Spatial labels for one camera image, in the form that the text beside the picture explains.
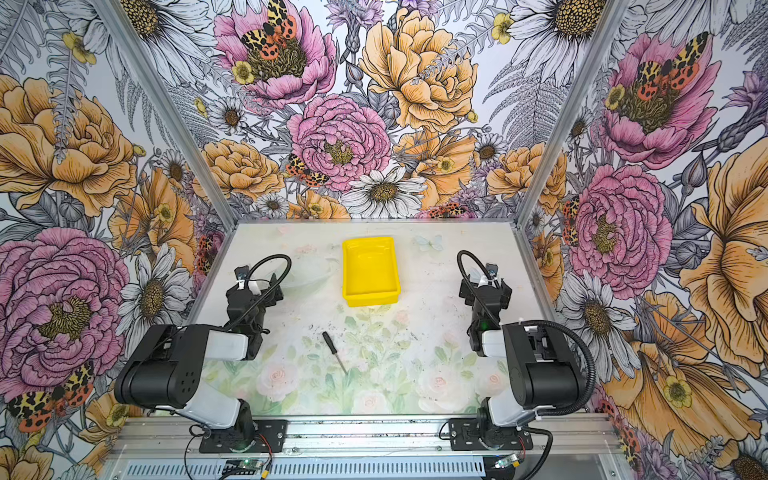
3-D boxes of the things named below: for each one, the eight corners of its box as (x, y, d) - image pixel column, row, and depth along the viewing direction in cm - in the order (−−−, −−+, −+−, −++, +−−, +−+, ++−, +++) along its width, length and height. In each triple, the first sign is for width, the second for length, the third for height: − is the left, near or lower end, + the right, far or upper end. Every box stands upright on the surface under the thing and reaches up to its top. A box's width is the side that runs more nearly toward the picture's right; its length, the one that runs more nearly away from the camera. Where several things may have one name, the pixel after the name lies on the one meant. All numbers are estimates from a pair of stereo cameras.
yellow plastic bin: (344, 308, 99) (342, 298, 95) (344, 248, 116) (342, 237, 111) (401, 303, 101) (402, 293, 96) (393, 244, 118) (393, 233, 113)
